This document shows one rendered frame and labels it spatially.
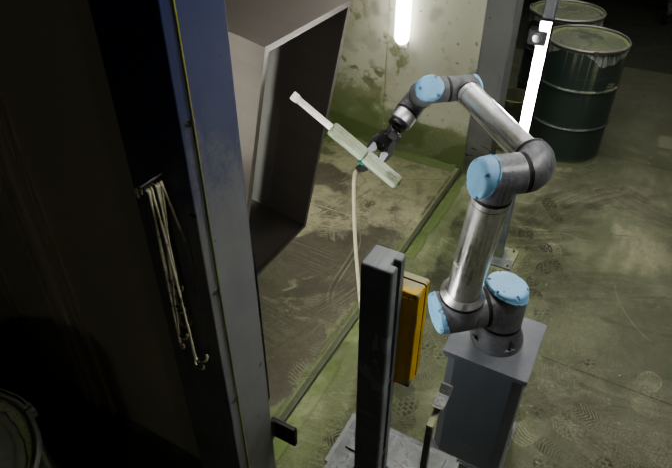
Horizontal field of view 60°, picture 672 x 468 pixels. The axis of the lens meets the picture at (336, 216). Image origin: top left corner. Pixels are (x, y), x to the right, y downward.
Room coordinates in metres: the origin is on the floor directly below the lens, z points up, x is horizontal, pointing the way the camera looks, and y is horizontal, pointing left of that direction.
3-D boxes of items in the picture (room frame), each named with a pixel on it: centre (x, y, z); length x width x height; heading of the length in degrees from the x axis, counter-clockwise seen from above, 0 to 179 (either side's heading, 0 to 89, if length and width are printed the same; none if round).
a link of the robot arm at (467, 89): (1.65, -0.51, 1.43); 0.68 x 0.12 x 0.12; 13
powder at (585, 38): (4.03, -1.77, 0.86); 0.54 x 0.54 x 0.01
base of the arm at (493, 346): (1.48, -0.59, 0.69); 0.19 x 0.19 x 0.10
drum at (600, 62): (4.02, -1.77, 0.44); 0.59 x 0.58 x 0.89; 166
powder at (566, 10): (4.67, -1.84, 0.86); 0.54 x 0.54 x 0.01
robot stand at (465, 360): (1.48, -0.59, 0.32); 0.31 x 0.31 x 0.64; 61
